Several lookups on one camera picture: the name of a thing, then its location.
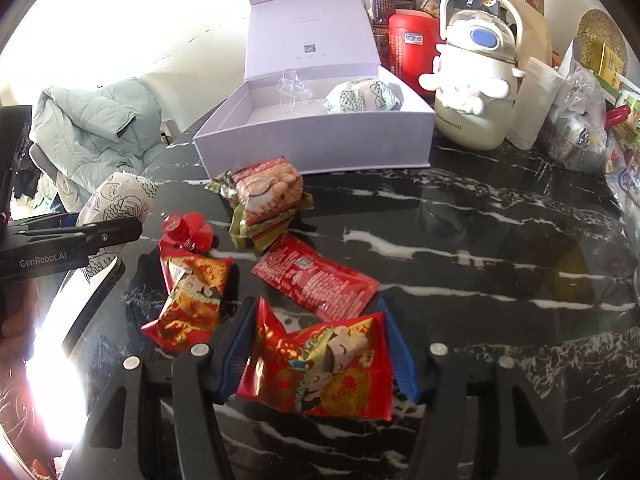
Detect white smartphone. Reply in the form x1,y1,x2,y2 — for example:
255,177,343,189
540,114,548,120
60,255,128,356

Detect red plastic flower toy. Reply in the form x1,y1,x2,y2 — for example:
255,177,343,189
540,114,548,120
162,211,216,252

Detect woven straw trivet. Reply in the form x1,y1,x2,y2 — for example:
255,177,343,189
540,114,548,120
575,9,628,68

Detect red tin canister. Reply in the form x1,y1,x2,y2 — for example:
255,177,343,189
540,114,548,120
387,10,443,101

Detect light green puffer jacket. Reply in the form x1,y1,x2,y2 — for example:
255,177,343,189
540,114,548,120
30,77,168,211

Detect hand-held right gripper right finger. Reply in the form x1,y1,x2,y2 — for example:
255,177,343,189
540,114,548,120
377,299,566,480

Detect red handled scissors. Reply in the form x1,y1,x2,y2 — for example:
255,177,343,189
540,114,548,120
602,105,631,128

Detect brown kraft paper bag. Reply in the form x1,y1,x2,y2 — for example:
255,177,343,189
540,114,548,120
505,0,553,68

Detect green yellow box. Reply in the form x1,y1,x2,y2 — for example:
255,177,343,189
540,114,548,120
590,40,628,88

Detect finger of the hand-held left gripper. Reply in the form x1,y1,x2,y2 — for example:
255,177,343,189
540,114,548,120
0,216,143,261
0,105,35,226

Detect green gold snack packet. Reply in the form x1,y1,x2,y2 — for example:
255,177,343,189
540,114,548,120
227,200,313,252

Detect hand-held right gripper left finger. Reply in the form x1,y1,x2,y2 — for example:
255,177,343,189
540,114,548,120
80,299,258,480

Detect brown nut snack packet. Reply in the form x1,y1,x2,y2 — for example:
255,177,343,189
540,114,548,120
220,157,305,221

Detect white paper roll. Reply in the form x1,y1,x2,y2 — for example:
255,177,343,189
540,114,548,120
505,56,565,151

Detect red cartoon snack packet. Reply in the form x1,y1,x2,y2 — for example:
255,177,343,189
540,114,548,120
251,232,380,320
236,296,396,421
141,252,235,356

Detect clear plastic bag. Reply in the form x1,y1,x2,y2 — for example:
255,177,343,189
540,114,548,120
542,40,621,176

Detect white cartoon dog water bottle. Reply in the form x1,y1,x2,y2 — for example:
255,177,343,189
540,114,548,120
417,0,526,152

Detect person's left hand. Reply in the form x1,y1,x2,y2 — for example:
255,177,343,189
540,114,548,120
0,277,41,361

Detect lavender gift box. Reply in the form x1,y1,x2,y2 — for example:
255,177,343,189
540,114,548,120
192,0,436,180

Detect clear plastic piece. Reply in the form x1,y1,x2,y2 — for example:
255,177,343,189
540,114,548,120
272,67,313,113

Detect white patterned snack packet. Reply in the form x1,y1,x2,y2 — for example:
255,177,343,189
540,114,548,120
320,77,403,115
75,172,161,281

